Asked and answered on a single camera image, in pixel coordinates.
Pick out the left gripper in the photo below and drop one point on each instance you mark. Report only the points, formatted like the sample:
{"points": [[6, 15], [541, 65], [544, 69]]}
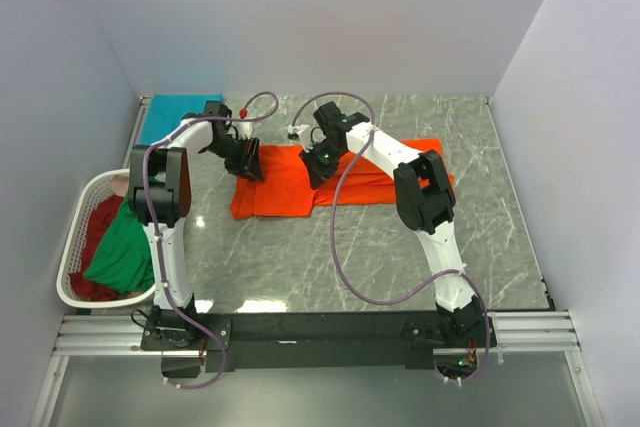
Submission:
{"points": [[249, 164]]}

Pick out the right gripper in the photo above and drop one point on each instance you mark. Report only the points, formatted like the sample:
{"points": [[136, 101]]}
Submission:
{"points": [[317, 174]]}

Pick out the orange t-shirt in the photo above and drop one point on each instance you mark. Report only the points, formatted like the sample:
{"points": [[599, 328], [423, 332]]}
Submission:
{"points": [[286, 190]]}

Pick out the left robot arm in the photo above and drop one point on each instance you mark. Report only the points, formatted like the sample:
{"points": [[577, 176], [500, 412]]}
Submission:
{"points": [[160, 197]]}

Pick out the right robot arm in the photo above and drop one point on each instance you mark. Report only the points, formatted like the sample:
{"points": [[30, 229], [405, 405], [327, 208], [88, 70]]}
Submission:
{"points": [[424, 199]]}

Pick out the folded teal t-shirt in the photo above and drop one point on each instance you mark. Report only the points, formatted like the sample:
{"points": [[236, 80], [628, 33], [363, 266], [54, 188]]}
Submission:
{"points": [[167, 111]]}

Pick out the beige garment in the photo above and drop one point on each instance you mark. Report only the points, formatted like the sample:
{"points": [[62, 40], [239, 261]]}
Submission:
{"points": [[119, 184]]}

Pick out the dark red t-shirt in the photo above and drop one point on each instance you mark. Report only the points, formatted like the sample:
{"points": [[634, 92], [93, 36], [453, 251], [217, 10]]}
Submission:
{"points": [[101, 276]]}

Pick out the white laundry basket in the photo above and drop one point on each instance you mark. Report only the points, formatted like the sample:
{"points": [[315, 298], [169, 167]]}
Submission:
{"points": [[95, 191]]}

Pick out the green t-shirt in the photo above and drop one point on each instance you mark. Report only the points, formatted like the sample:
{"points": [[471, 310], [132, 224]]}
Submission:
{"points": [[137, 260]]}

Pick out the black base beam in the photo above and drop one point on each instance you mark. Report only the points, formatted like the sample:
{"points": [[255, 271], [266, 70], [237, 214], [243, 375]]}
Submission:
{"points": [[313, 340]]}

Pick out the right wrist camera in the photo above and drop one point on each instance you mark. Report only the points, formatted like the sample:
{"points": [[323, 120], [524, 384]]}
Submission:
{"points": [[301, 132]]}

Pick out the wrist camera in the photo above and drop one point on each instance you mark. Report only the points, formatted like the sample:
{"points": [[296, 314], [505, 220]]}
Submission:
{"points": [[301, 132], [244, 129]]}

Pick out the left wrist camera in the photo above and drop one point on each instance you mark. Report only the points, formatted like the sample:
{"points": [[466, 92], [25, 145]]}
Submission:
{"points": [[244, 129]]}

